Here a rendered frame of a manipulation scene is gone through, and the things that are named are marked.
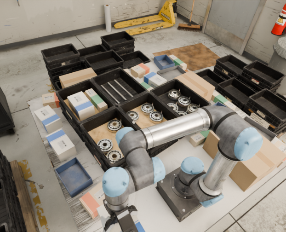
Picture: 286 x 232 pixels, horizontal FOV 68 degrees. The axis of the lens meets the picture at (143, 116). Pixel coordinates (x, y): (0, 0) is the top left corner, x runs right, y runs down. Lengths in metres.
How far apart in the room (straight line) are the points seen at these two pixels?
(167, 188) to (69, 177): 0.64
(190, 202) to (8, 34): 3.92
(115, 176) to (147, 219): 0.79
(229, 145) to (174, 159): 0.78
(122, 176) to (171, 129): 0.26
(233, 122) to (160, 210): 0.77
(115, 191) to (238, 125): 0.49
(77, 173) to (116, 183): 0.93
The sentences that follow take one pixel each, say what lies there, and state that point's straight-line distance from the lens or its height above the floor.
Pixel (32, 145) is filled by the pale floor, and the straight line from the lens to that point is 2.70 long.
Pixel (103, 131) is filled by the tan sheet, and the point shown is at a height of 0.83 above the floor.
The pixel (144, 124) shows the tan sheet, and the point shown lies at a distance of 1.57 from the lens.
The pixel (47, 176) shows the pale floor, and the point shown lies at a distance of 2.41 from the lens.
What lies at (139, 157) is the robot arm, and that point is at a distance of 0.68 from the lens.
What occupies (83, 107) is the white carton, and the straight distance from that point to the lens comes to 1.59.
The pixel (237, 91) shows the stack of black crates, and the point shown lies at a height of 0.38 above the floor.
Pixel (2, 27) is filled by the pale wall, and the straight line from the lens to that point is 4.39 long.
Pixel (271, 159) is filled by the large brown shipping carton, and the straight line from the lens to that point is 1.58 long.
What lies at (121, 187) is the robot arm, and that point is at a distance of 0.61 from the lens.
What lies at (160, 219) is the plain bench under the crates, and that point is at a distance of 1.39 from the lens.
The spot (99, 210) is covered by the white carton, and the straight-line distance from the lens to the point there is 0.94.
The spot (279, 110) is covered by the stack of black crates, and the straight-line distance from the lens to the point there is 2.68.
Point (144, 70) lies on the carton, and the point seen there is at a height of 0.78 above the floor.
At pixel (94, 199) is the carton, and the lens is 1.35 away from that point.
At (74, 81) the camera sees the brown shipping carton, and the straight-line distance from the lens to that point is 1.94.
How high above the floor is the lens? 2.01
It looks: 46 degrees down
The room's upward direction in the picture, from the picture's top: 4 degrees clockwise
